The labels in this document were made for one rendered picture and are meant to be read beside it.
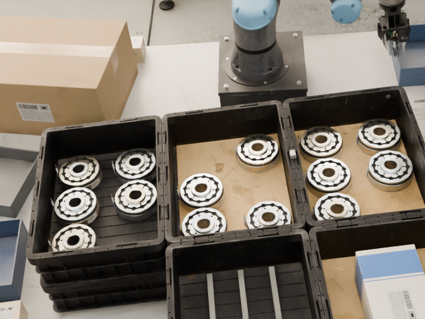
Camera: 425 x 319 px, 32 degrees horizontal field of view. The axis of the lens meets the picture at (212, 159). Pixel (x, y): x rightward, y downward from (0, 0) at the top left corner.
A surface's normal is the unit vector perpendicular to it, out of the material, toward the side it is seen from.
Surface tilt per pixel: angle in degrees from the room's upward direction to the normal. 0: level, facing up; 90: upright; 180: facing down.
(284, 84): 3
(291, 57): 3
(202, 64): 0
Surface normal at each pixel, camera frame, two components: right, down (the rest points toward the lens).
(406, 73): -0.02, 0.73
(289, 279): -0.10, -0.68
